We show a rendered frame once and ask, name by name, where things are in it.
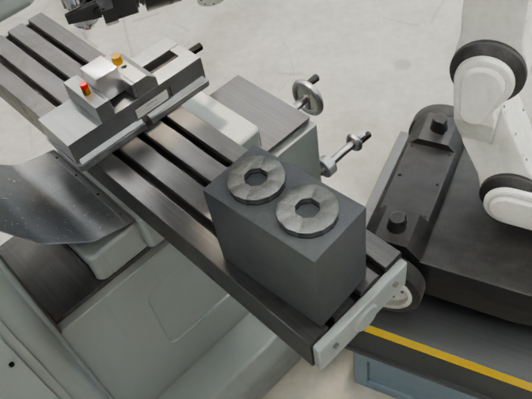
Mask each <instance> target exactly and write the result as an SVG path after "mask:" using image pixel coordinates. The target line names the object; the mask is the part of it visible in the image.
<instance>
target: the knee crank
mask: <svg viewBox="0 0 532 399"><path fill-rule="evenodd" d="M370 137H371V133H370V132H369V131H366V132H365V133H364V132H362V131H361V132H360V133H358V134H357V135H355V134H349V135H347V137H346V144H345V145H344V146H343V147H342V148H340V149H339V150H338V151H337V152H336V153H335V154H334V155H333V156H332V157H330V156H328V155H323V156H321V157H320V167H321V176H324V177H331V176H332V175H333V174H334V173H335V172H336V171H337V165H336V164H337V162H338V161H339V160H340V159H342V158H343V157H344V156H345V155H346V154H348V153H349V152H350V151H351V150H354V151H360V150H361V149H362V148H363V143H365V142H366V141H367V140H368V139H369V138H370Z"/></svg>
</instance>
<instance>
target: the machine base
mask: <svg viewBox="0 0 532 399"><path fill-rule="evenodd" d="M301 358H302V357H301V356H300V355H299V354H298V353H297V352H296V351H295V350H293V349H292V348H291V347H290V346H289V345H287V344H286V343H285V342H284V341H283V340H281V339H280V338H279V337H278V336H277V335H276V334H275V333H274V332H273V331H272V330H270V329H269V328H268V327H267V326H266V325H264V324H263V323H262V322H261V321H259V320H258V319H257V318H256V317H255V316H254V315H252V314H251V313H249V314H248V315H246V316H245V317H244V318H243V319H242V320H241V321H240V322H239V323H238V324H237V325H235V326H234V327H233V328H232V329H231V330H230V331H229V332H228V333H227V334H226V335H225V336H224V337H223V338H222V339H221V340H220V341H219V342H218V343H217V344H216V345H215V346H213V347H212V348H211V349H210V350H209V351H208V352H207V353H206V354H205V355H203V356H202V357H201V358H200V359H199V360H198V361H197V362H196V363H195V364H194V365H193V366H191V367H190V368H189V369H188V370H187V371H186V372H185V373H184V374H183V375H182V376H180V377H179V378H178V379H177V380H176V381H175V382H174V383H173V384H172V385H171V386H170V387H169V388H168V389H167V390H166V391H165V392H164V393H163V394H162V395H161V396H160V397H158V398H157V399H262V398H263V397H264V396H265V395H266V394H267V393H268V392H269V391H270V390H271V389H272V388H273V387H274V386H275V385H276V384H277V383H278V382H279V381H280V380H281V379H282V378H283V377H284V376H285V375H286V374H287V373H288V372H289V371H290V370H291V368H292V367H293V366H294V365H295V364H296V363H297V362H298V361H299V360H300V359H301Z"/></svg>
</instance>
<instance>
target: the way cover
mask: <svg viewBox="0 0 532 399"><path fill-rule="evenodd" d="M45 158H46V159H45ZM57 164H58V165H57ZM8 167H9V168H8ZM61 172H62V173H61ZM19 175H20V176H19ZM54 175H55V176H54ZM31 183H32V184H31ZM60 187H61V188H60ZM82 189H83V190H82ZM10 194H11V195H10ZM42 195H43V197H42ZM2 197H3V198H5V199H3V198H2ZM95 197H97V198H95ZM98 198H100V199H98ZM33 200H35V201H33ZM98 204H99V205H98ZM57 205H58V206H57ZM74 205H75V206H74ZM82 205H83V206H82ZM99 207H100V208H99ZM18 208H19V209H18ZM69 209H70V210H69ZM87 212H88V213H87ZM97 212H98V213H97ZM107 214H108V215H107ZM71 215H73V216H71ZM22 217H24V218H22ZM114 217H115V218H114ZM5 220H7V221H5ZM44 220H46V221H44ZM71 220H72V221H71ZM73 220H74V221H73ZM65 222H66V223H65ZM133 222H135V220H134V219H133V218H132V217H131V216H130V215H129V214H127V213H126V212H125V211H124V210H123V209H122V208H120V207H119V206H118V205H117V204H116V203H114V202H113V201H112V200H111V199H110V198H109V197H107V196H106V195H105V194H104V193H103V192H102V191H101V190H100V189H99V188H98V187H96V186H95V185H94V184H93V183H92V182H91V181H89V180H88V179H87V178H86V177H85V176H83V175H82V174H81V173H80V172H79V171H78V170H76V168H74V167H73V166H72V165H71V164H70V163H69V162H68V161H67V160H66V159H64V158H63V157H62V156H61V155H60V154H58V153H57V152H56V151H55V150H50V151H48V152H46V153H44V154H41V155H38V156H36V157H34V158H30V159H29V160H26V161H23V162H21V163H18V164H16V165H2V164H0V232H3V233H5V234H10V235H13V236H15V237H18V238H23V239H25V240H28V241H33V242H35V243H38V244H42V245H57V244H78V243H91V242H95V241H99V240H101V239H102V238H104V237H106V236H108V235H110V234H112V233H114V232H116V231H117V230H120V229H122V228H124V227H125V226H127V225H129V224H131V223H133ZM11 223H12V224H13V225H12V224H11ZM17 223H18V224H17ZM26 223H27V224H26ZM112 224H113V225H112ZM37 225H38V226H37ZM86 225H87V226H86ZM25 227H26V228H25ZM65 227H66V229H65ZM100 227H101V228H100ZM56 228H57V229H56ZM70 230H72V231H70ZM71 232H72V233H71ZM65 236H66V237H65ZM57 238H59V239H57Z"/></svg>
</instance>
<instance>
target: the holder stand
mask: <svg viewBox="0 0 532 399"><path fill-rule="evenodd" d="M203 194H204V196H205V199H206V201H207V206H208V209H209V212H210V214H211V219H212V222H213V224H214V228H215V232H216V234H217V237H218V242H219V244H220V247H221V250H222V254H223V257H224V258H225V259H226V260H228V261H229V262H230V263H231V264H233V265H234V266H236V267H237V268H239V269H240V270H242V271H243V272H244V273H245V274H247V275H248V276H250V277H251V278H253V279H254V280H256V281H257V282H258V283H260V284H261V285H263V286H264V287H266V288H267V289H269V290H270V291H271V292H272V293H274V294H275V295H277V296H278V297H280V298H281V299H282V300H283V301H285V302H286V303H288V304H289V305H291V306H293V307H294V308H295V309H296V310H298V311H299V312H300V313H302V314H304V315H305V316H306V317H308V318H309V319H310V320H311V321H313V322H315V323H316V324H317V325H319V326H323V325H324V324H325V323H326V321H327V320H328V319H330V317H331V316H332V315H333V314H334V313H335V312H336V310H337V309H338V308H339V307H340V306H341V305H342V303H343V302H344V301H345V300H346V299H347V298H348V296H349V295H350V294H351V293H352V292H353V291H354V290H355V289H356V288H357V287H358V285H359V284H360V283H361V282H362V281H363V280H364V278H365V277H366V208H365V207H364V206H363V205H362V204H360V203H358V202H356V201H354V200H353V199H351V198H349V197H347V196H346V195H344V194H342V193H340V192H338V191H337V190H335V189H333V188H331V187H329V186H328V185H327V184H324V183H322V182H320V181H319V180H317V179H315V178H314V177H312V176H310V175H309V174H307V173H304V172H303V171H301V170H300V169H297V168H296V167H294V166H292V165H291V164H289V163H287V162H285V161H284V160H282V159H280V158H278V157H276V156H275V155H273V154H271V153H269V152H267V151H266V150H264V149H262V148H260V147H259V146H257V145H253V146H251V147H250V148H249V149H248V150H247V151H246V152H245V153H244V154H243V155H242V156H240V158H239V159H237V160H236V161H235V162H234V163H233V164H232V165H230V166H229V167H228V168H227V169H226V170H225V171H223V172H222V173H221V174H220V175H219V176H218V177H216V178H215V179H214V180H213V181H212V182H211V183H210V184H209V185H208V186H207V187H206V188H205V189H204V190H203Z"/></svg>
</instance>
